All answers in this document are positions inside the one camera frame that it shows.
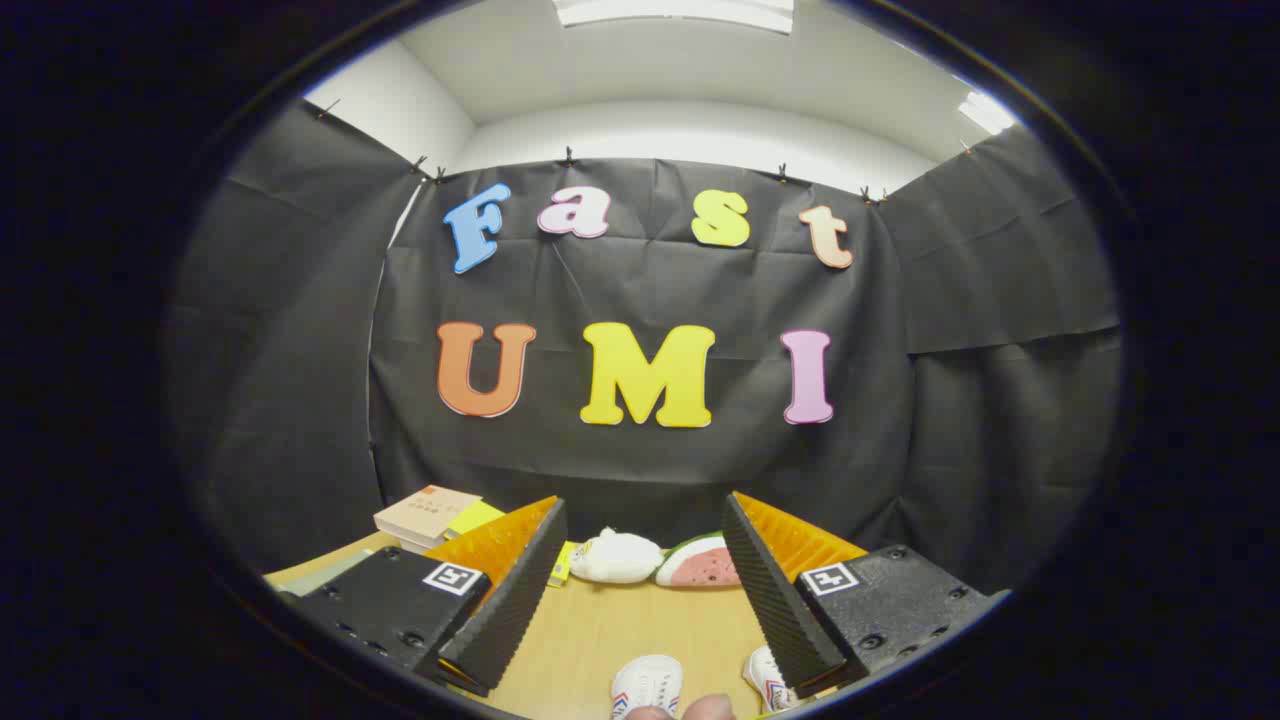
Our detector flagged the white canvas shoe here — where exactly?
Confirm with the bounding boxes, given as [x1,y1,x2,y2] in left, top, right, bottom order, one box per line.
[742,644,801,714]
[610,655,685,720]

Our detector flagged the black backdrop cloth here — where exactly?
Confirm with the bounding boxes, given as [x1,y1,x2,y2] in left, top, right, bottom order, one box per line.
[165,100,1126,596]

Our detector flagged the yellow cover book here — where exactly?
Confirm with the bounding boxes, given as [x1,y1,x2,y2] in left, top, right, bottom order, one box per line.
[445,500,578,588]

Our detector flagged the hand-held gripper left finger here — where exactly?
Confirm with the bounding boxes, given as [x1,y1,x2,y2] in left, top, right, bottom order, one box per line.
[295,495,569,699]

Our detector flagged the white plush toy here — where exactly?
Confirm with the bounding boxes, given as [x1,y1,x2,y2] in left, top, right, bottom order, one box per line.
[570,527,666,585]

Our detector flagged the watermelon slice plush toy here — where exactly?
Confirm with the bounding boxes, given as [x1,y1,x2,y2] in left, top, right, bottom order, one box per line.
[655,532,743,589]

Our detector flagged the ceiling light panel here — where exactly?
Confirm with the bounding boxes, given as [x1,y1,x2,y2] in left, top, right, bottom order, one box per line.
[958,92,1019,136]
[553,0,796,36]

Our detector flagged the tan cover book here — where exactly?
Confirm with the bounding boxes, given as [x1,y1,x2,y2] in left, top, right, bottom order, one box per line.
[374,485,483,549]

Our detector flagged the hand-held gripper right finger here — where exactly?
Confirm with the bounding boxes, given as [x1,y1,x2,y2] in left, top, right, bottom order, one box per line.
[721,490,1011,700]

